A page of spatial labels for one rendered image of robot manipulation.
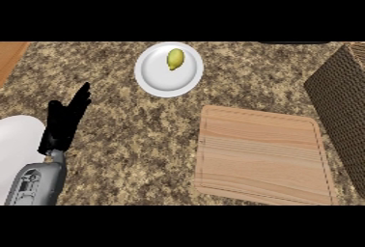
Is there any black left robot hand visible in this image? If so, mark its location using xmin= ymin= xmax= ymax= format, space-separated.
xmin=36 ymin=81 xmax=93 ymax=157

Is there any yellow-green fruit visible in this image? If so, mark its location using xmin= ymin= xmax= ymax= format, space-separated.
xmin=165 ymin=47 xmax=184 ymax=71

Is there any white round plate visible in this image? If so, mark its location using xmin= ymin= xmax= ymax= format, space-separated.
xmin=134 ymin=41 xmax=205 ymax=98

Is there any brown wooden panel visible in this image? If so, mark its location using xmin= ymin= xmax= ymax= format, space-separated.
xmin=0 ymin=41 xmax=31 ymax=88

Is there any brown wicker basket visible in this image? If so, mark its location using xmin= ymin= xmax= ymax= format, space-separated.
xmin=304 ymin=41 xmax=365 ymax=200

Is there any wooden cutting board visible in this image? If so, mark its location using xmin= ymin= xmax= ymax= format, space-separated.
xmin=192 ymin=104 xmax=341 ymax=206

